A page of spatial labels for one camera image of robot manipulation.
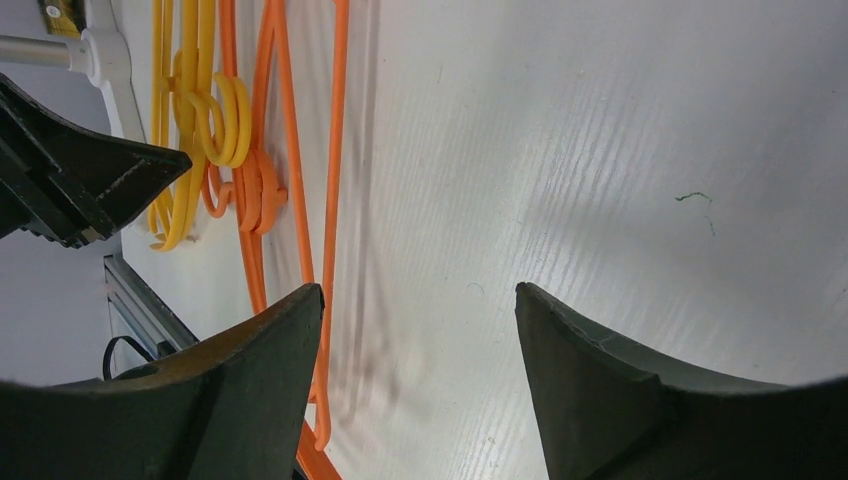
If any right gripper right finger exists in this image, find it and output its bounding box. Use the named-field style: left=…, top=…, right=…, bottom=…
left=515, top=282, right=847, bottom=479

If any white clothes rack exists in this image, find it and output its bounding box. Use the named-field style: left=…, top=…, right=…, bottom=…
left=1, top=1, right=145, bottom=142

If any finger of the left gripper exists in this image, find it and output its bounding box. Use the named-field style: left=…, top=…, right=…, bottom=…
left=1, top=76, right=192, bottom=249

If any amber plastic hanger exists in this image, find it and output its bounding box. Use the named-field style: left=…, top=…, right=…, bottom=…
left=147, top=1, right=252, bottom=252

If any orange plastic hanger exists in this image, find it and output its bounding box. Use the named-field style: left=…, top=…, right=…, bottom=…
left=201, top=1, right=348, bottom=479

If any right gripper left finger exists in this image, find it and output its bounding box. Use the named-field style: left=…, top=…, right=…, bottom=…
left=1, top=283, right=324, bottom=479

